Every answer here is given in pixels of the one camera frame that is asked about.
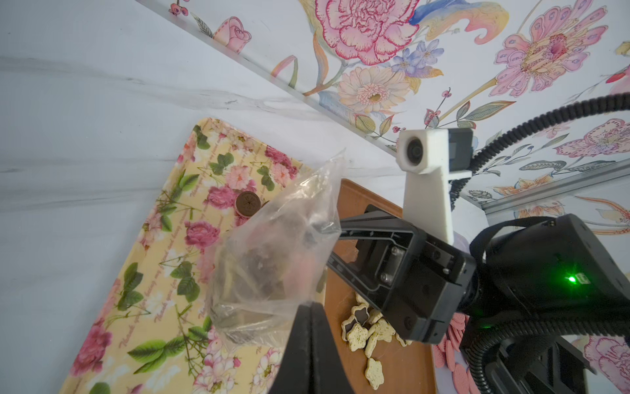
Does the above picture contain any pile of cream star cookies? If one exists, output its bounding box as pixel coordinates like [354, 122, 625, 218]
[341, 293, 413, 390]

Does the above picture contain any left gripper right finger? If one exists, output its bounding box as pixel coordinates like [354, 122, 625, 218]
[309, 303, 354, 394]

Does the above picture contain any bag of brown cookies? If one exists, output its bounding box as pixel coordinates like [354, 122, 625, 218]
[206, 153, 346, 351]

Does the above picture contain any pile of brown round cookies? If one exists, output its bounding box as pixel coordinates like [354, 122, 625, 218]
[234, 191, 267, 218]

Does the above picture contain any brown wooden tray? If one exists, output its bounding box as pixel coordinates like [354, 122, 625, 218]
[324, 179, 436, 393]

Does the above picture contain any floral pattern tray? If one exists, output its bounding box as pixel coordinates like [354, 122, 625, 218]
[62, 118, 305, 393]

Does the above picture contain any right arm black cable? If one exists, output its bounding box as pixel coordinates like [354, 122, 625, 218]
[449, 93, 630, 210]

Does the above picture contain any lilac plastic tray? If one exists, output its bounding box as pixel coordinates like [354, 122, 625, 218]
[453, 231, 470, 254]

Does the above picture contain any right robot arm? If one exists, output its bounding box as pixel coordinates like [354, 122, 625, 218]
[327, 206, 629, 393]

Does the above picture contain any pile of pink cookies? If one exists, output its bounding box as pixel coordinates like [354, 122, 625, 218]
[431, 313, 478, 393]

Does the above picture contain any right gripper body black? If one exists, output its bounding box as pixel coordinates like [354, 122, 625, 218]
[327, 205, 477, 344]

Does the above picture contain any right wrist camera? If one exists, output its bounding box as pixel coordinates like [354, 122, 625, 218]
[396, 128, 473, 245]

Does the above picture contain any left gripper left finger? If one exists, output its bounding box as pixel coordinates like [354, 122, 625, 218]
[268, 302, 312, 394]

